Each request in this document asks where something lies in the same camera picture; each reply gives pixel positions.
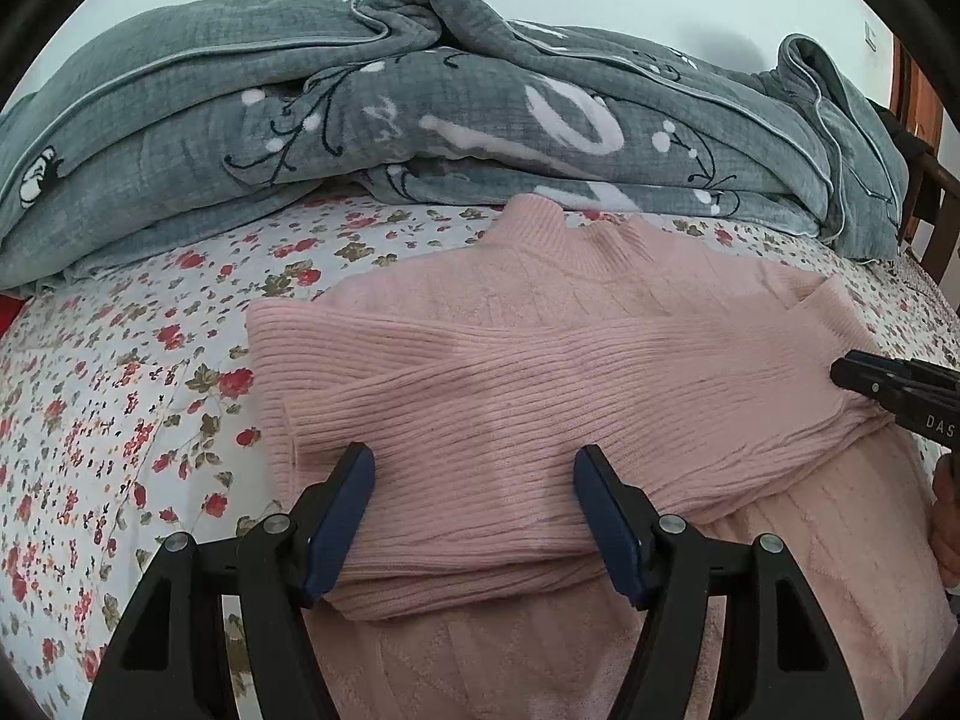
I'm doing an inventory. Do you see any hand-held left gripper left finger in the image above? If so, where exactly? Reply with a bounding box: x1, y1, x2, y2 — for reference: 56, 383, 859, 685
81, 442, 377, 720

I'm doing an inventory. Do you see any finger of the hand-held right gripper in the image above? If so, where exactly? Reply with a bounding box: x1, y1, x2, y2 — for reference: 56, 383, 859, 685
844, 349, 960, 385
829, 357, 912, 421

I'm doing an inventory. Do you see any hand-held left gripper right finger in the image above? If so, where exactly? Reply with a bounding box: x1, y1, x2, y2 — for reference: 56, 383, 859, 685
573, 444, 865, 720

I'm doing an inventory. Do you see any pink knit sweater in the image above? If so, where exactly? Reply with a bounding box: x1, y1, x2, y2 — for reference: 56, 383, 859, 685
245, 193, 960, 720

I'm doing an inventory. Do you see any person's right hand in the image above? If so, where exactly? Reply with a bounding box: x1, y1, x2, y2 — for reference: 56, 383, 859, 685
931, 453, 960, 580

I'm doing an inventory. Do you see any floral bed sheet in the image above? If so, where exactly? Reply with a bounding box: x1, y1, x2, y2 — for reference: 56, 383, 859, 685
0, 195, 960, 720

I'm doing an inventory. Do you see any grey printed quilt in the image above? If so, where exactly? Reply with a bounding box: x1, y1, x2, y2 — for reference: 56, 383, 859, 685
0, 0, 910, 295

